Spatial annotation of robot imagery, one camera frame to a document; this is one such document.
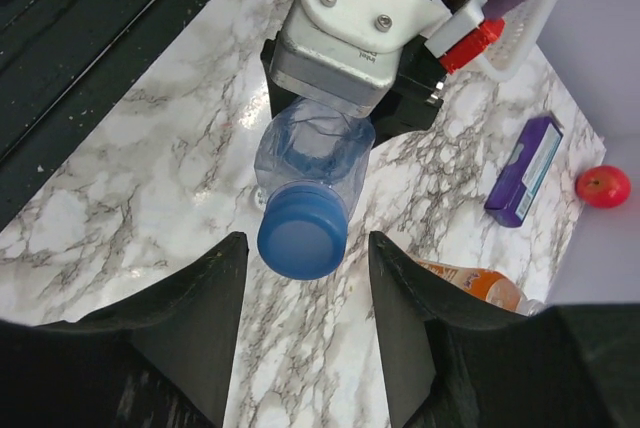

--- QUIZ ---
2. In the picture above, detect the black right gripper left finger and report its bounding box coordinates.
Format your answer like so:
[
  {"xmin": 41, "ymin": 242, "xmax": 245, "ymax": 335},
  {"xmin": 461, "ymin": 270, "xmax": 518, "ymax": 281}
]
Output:
[{"xmin": 1, "ymin": 232, "xmax": 249, "ymax": 427}]

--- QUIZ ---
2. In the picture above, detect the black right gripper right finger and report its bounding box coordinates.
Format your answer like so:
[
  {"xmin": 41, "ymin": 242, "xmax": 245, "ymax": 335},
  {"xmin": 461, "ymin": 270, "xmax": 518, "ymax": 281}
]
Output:
[{"xmin": 368, "ymin": 231, "xmax": 639, "ymax": 427}]

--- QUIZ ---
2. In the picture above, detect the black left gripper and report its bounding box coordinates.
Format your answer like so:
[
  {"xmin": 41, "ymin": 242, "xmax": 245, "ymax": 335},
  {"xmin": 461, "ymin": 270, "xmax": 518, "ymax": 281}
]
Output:
[{"xmin": 259, "ymin": 32, "xmax": 449, "ymax": 149}]

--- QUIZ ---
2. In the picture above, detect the orange drink bottle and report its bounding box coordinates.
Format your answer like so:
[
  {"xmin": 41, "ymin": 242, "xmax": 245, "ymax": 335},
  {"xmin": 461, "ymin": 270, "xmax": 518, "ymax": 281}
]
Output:
[{"xmin": 415, "ymin": 259, "xmax": 545, "ymax": 316}]

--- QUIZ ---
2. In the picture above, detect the clear bottle blue label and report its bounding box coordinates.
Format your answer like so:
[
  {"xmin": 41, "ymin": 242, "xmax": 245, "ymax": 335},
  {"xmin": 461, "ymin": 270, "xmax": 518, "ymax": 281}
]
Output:
[{"xmin": 254, "ymin": 98, "xmax": 376, "ymax": 219}]

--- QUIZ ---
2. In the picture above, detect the blue bottle cap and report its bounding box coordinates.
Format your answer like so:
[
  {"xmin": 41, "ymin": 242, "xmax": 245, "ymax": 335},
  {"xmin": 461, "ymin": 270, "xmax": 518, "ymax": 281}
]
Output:
[{"xmin": 257, "ymin": 181, "xmax": 349, "ymax": 281}]

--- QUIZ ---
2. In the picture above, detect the white plastic basket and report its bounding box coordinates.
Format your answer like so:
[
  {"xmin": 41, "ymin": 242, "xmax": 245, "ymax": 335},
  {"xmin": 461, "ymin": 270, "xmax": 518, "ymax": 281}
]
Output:
[{"xmin": 463, "ymin": 0, "xmax": 558, "ymax": 82}]

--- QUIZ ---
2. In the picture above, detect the purple white box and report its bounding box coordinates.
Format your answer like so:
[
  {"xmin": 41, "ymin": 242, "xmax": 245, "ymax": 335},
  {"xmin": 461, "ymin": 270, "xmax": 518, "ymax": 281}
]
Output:
[{"xmin": 484, "ymin": 113, "xmax": 563, "ymax": 228}]

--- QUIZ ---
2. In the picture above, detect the red apple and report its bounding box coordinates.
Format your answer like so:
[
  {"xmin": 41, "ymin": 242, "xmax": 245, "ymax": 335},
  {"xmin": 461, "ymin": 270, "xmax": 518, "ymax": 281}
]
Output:
[{"xmin": 575, "ymin": 165, "xmax": 632, "ymax": 209}]

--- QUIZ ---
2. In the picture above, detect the black mounting rail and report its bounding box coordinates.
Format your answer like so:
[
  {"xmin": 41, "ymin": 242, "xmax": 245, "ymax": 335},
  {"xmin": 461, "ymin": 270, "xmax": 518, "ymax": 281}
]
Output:
[{"xmin": 1, "ymin": 0, "xmax": 209, "ymax": 222}]

